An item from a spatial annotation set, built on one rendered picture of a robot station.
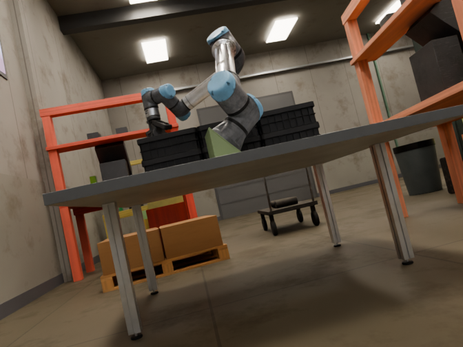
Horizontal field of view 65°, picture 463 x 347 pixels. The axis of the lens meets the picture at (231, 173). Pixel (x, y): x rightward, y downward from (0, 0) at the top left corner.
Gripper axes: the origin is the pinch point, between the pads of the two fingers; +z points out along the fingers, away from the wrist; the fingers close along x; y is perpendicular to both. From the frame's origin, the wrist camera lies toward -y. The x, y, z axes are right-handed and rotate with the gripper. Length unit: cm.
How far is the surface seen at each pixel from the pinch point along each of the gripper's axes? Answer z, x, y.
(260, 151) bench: 16, 4, -72
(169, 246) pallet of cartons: 60, -68, 141
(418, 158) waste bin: 34, -442, 63
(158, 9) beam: -388, -322, 442
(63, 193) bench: 16, 61, -36
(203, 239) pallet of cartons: 62, -97, 127
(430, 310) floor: 85, -35, -97
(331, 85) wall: -258, -951, 482
